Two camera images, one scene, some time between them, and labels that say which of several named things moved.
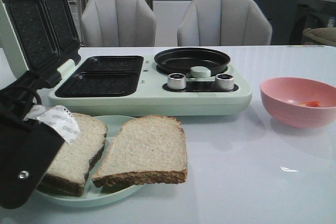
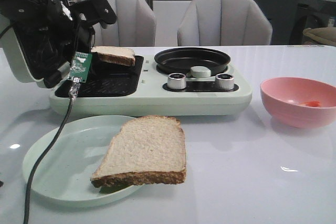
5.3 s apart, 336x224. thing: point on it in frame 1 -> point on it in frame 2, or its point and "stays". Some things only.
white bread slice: x=67 y=171 -> x=117 y=54
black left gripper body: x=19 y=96 -> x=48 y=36
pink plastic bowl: x=299 y=103 stays
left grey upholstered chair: x=117 y=19 stays
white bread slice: x=148 y=149 stays
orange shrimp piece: x=311 y=104 stays
